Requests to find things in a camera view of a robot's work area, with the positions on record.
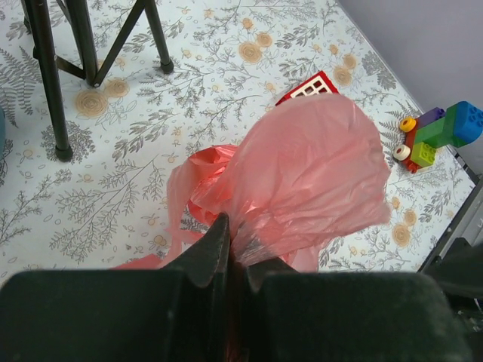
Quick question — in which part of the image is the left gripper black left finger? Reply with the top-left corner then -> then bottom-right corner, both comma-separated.
1,214 -> 230,361

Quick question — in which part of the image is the black perforated music stand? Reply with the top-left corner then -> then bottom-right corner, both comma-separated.
21,0 -> 174,162

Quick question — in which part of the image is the red plastic trash bag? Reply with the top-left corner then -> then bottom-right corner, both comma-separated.
125,94 -> 391,272

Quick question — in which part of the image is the floral patterned table mat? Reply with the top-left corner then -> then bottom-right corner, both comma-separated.
0,0 -> 476,282

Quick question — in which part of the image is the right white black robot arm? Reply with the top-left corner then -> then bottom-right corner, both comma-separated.
419,182 -> 482,333

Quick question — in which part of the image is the red toy calculator block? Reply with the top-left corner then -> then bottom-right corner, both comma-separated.
276,71 -> 339,106

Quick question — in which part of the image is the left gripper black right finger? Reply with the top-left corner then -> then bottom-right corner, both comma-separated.
245,259 -> 473,361

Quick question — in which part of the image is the teal plastic trash bin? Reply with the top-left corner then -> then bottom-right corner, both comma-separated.
0,107 -> 6,151

